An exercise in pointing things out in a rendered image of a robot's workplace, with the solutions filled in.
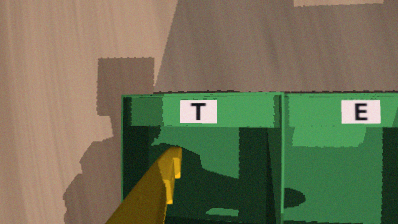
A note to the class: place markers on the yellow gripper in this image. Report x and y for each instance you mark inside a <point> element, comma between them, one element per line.
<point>147,201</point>

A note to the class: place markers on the green bin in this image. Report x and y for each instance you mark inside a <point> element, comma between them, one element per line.
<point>337,165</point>

